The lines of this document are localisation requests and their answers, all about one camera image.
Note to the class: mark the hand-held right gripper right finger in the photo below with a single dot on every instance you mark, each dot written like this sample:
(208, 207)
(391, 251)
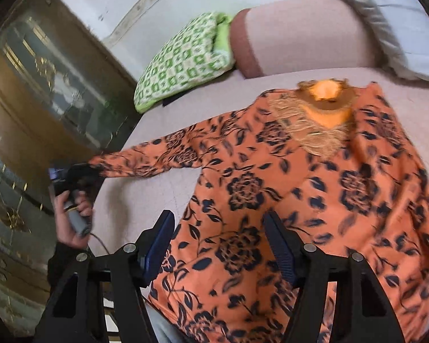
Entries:
(279, 243)

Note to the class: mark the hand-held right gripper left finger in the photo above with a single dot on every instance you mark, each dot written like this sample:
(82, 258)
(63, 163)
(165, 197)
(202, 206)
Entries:
(160, 240)

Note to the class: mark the orange floral top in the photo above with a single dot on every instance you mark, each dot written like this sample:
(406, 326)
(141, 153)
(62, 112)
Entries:
(289, 200)

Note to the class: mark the person's left forearm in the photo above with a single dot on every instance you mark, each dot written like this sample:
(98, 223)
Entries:
(66, 262)

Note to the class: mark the person's left hand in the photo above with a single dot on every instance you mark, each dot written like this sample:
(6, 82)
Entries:
(69, 234)

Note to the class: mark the pink quilted bed sheet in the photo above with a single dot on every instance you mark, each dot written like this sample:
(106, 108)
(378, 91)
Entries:
(146, 200)

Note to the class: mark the wooden glass-door cabinet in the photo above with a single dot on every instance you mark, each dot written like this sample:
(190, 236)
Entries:
(35, 114)

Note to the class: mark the green patterned pillow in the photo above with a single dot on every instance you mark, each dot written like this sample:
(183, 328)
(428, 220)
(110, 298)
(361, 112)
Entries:
(178, 62)

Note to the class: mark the pink bolster cushion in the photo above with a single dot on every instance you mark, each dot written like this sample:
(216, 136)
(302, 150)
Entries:
(300, 32)

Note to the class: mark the white pillow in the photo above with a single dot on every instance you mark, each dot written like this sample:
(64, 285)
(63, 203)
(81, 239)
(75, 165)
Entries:
(389, 18)

